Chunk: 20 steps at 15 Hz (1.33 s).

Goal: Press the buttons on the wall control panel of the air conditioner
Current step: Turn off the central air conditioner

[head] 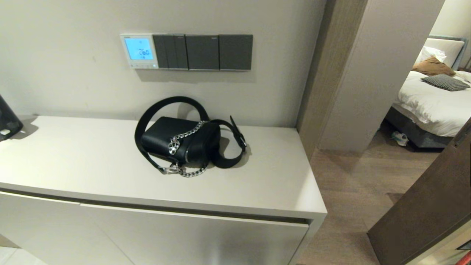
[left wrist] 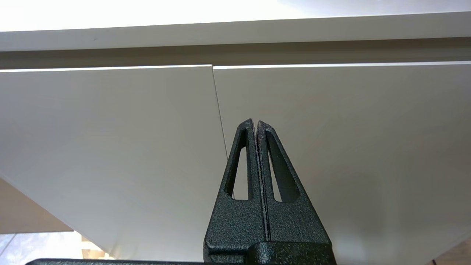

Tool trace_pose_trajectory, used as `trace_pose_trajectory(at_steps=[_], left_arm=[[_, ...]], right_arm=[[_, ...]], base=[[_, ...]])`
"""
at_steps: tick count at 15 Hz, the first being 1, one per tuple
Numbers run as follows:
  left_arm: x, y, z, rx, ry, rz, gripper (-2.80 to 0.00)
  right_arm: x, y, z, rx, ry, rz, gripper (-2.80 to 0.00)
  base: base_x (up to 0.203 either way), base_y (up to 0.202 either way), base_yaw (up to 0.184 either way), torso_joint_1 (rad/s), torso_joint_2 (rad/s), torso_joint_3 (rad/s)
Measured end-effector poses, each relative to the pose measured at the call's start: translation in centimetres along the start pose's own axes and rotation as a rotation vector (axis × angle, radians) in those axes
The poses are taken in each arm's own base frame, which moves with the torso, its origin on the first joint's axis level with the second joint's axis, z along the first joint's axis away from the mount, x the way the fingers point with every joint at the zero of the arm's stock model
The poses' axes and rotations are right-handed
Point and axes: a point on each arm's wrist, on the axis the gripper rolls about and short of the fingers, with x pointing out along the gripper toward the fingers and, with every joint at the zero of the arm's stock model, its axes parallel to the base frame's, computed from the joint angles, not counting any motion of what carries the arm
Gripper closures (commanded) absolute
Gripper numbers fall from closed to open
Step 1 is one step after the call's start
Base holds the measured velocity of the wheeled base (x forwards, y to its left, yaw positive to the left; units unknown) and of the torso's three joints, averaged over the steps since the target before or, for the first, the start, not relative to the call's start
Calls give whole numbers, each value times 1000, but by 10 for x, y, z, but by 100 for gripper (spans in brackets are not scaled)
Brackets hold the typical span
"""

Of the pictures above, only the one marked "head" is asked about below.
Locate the bed with grey headboard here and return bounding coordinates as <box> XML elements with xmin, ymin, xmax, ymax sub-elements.
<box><xmin>385</xmin><ymin>35</ymin><xmax>471</xmax><ymax>149</ymax></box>

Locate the brown cushion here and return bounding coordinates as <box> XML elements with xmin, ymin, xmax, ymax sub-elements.
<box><xmin>412</xmin><ymin>55</ymin><xmax>456</xmax><ymax>77</ymax></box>

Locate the white cabinet door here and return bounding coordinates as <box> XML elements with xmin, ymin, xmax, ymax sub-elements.
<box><xmin>0</xmin><ymin>191</ymin><xmax>135</xmax><ymax>265</ymax></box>
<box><xmin>80</xmin><ymin>204</ymin><xmax>309</xmax><ymax>265</ymax></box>

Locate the dark brown door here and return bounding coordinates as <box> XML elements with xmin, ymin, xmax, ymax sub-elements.
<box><xmin>368</xmin><ymin>118</ymin><xmax>471</xmax><ymax>265</ymax></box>

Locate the small white pillow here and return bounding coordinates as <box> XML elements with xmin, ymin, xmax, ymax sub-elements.
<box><xmin>416</xmin><ymin>46</ymin><xmax>447</xmax><ymax>65</ymax></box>

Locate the white slipper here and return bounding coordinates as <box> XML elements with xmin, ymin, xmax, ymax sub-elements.
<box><xmin>391</xmin><ymin>131</ymin><xmax>409</xmax><ymax>146</ymax></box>

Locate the white cabinet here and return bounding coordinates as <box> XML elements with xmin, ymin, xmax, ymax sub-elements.
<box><xmin>0</xmin><ymin>115</ymin><xmax>328</xmax><ymax>265</ymax></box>

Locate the grey triple rocker wall switch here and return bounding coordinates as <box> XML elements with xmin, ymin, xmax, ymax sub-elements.
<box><xmin>153</xmin><ymin>34</ymin><xmax>189</xmax><ymax>70</ymax></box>

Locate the wood veneer door jamb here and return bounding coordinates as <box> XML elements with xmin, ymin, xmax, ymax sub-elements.
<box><xmin>295</xmin><ymin>0</ymin><xmax>369</xmax><ymax>161</ymax></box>

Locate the black curved object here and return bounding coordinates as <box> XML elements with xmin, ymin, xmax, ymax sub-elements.
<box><xmin>0</xmin><ymin>95</ymin><xmax>24</xmax><ymax>142</ymax></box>

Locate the large white pillow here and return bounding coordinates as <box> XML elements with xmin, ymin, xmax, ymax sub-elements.
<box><xmin>425</xmin><ymin>38</ymin><xmax>465</xmax><ymax>68</ymax></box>

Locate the white duvet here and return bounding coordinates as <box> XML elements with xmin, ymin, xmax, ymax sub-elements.
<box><xmin>392</xmin><ymin>70</ymin><xmax>471</xmax><ymax>137</ymax></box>

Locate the grey single wall switch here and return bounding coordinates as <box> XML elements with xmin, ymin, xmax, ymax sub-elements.
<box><xmin>219</xmin><ymin>35</ymin><xmax>254</xmax><ymax>71</ymax></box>
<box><xmin>185</xmin><ymin>35</ymin><xmax>220</xmax><ymax>71</ymax></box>

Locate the houndstooth patterned cushion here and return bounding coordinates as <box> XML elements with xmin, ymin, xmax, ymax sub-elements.
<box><xmin>421</xmin><ymin>74</ymin><xmax>471</xmax><ymax>91</ymax></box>

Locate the white wall thermostat panel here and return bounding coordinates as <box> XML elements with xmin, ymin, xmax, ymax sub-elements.
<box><xmin>120</xmin><ymin>34</ymin><xmax>159</xmax><ymax>70</ymax></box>

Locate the black handbag with silver chain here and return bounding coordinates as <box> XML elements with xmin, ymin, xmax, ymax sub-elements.
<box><xmin>134</xmin><ymin>96</ymin><xmax>248</xmax><ymax>178</ymax></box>

